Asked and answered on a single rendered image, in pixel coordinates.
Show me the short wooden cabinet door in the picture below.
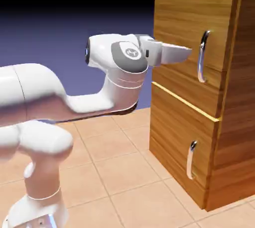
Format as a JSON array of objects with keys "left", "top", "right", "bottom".
[{"left": 148, "top": 81, "right": 221, "bottom": 211}]

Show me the short curved silver handle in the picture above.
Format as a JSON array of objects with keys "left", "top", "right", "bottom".
[{"left": 186, "top": 140, "right": 199, "bottom": 180}]

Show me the long curved silver handle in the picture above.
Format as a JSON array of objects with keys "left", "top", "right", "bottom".
[{"left": 197, "top": 30, "right": 211, "bottom": 84}]

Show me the light wood cabinet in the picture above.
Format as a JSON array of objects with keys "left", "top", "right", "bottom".
[{"left": 148, "top": 0, "right": 255, "bottom": 212}]

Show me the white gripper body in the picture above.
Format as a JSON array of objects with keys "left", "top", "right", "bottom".
[{"left": 160, "top": 42, "right": 193, "bottom": 65}]

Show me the tall wooden cabinet door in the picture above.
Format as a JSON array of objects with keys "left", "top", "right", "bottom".
[{"left": 151, "top": 0, "right": 241, "bottom": 118}]

